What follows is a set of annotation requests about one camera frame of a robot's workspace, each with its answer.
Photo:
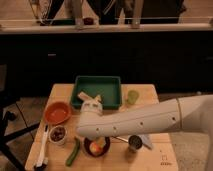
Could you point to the orange red apple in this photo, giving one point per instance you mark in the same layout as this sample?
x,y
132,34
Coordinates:
x,y
95,149

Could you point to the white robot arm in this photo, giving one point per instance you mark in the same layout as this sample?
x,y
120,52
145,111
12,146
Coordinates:
x,y
187,114

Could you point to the dark brown bowl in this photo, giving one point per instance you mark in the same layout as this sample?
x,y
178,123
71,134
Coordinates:
x,y
103,142

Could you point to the red orange bowl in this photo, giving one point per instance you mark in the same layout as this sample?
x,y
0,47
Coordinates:
x,y
57,113

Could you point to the green plastic tray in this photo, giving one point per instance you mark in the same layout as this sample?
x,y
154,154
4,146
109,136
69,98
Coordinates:
x,y
108,87

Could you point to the small beige piece in tray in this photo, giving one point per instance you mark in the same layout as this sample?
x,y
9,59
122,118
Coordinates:
x,y
98,97

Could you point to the beige block in tray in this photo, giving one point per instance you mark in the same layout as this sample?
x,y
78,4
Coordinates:
x,y
83,96

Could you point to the green plastic cup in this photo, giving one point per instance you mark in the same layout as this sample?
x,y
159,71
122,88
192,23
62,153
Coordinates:
x,y
132,97

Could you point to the metal measuring cup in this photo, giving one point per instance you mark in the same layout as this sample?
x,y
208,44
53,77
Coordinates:
x,y
134,143

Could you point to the green cucumber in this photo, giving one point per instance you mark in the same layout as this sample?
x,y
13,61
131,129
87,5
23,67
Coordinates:
x,y
74,152

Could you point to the grey folded cloth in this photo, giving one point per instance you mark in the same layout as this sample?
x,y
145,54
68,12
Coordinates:
x,y
147,141

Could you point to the white cup with dark food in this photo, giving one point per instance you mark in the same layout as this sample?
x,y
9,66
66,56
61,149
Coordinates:
x,y
57,135

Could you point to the wooden table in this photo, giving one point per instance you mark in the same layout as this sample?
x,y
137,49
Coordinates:
x,y
118,158

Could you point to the white dish brush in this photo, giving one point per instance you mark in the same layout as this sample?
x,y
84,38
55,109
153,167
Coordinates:
x,y
42,149

